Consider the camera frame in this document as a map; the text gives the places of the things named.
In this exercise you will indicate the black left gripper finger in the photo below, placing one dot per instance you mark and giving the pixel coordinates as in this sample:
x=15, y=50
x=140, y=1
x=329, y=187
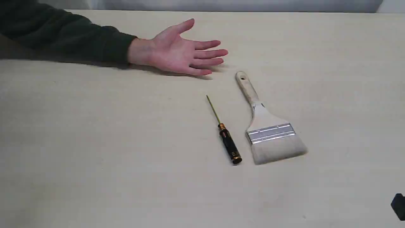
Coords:
x=398, y=206

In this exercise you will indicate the black gold-trimmed screwdriver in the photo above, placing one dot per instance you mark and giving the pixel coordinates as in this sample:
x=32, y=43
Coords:
x=226, y=138

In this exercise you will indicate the dark green sleeved forearm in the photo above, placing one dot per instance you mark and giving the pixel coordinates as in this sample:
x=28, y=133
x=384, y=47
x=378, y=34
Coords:
x=56, y=32

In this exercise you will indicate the open bare human hand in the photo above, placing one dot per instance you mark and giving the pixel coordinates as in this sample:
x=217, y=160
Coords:
x=168, y=51

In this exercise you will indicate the wide wooden paint brush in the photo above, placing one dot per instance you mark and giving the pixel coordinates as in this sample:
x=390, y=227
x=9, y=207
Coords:
x=272, y=138

